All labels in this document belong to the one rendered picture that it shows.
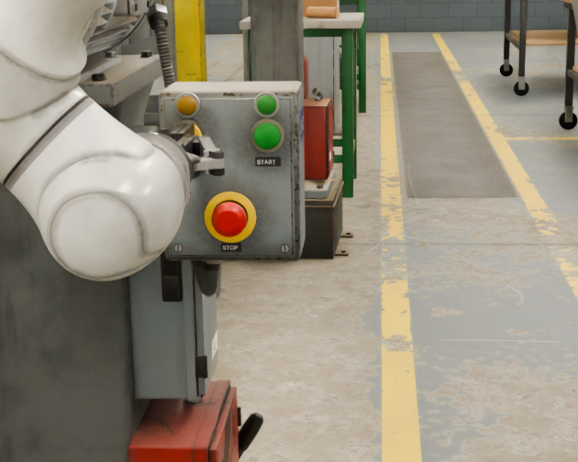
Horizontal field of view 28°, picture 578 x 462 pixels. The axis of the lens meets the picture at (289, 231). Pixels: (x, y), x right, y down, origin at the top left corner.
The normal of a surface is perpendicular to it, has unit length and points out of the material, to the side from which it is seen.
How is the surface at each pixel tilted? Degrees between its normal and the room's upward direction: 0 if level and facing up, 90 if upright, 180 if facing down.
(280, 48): 90
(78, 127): 49
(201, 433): 0
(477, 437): 0
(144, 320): 90
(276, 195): 90
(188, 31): 90
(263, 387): 0
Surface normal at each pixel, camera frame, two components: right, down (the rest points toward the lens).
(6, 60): -0.05, 0.44
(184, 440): -0.02, -0.97
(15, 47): 0.43, -0.12
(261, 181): -0.07, 0.25
